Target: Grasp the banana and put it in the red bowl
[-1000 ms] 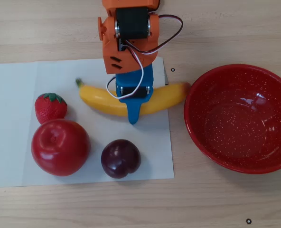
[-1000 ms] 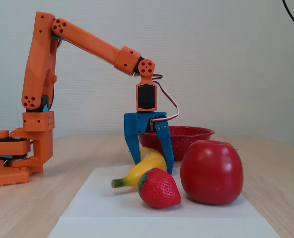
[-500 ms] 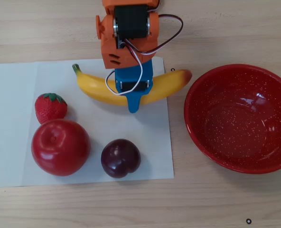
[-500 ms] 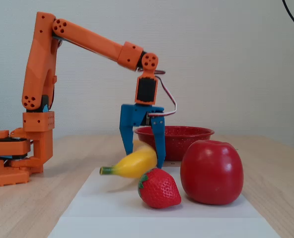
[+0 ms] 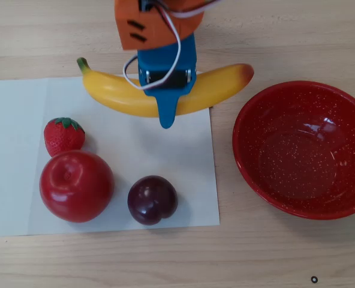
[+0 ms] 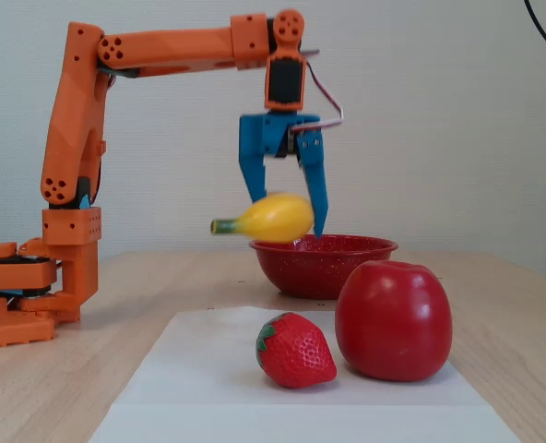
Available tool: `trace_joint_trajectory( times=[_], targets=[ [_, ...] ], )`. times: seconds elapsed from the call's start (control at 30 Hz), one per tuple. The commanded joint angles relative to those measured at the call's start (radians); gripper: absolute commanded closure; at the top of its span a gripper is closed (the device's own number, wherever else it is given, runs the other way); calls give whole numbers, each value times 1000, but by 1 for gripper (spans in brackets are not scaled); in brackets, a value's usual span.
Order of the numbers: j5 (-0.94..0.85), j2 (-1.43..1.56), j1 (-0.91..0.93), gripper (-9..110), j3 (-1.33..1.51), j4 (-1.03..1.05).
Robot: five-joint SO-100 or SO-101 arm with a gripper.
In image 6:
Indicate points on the blue gripper black motor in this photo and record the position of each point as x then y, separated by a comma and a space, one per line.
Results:
265, 135

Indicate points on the yellow plastic banana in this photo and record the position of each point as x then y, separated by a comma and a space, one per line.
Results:
277, 219

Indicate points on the orange robot base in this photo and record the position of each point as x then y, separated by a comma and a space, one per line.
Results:
15, 330

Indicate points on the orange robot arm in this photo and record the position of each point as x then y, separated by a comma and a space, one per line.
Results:
74, 120

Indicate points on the red speckled bowl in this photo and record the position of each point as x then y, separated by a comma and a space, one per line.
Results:
314, 270

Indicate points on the red plastic strawberry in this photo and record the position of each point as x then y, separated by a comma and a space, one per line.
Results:
298, 353

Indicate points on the red plastic apple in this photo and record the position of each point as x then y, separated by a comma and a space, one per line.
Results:
393, 323

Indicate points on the white paper sheet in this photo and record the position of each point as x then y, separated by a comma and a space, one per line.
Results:
208, 369

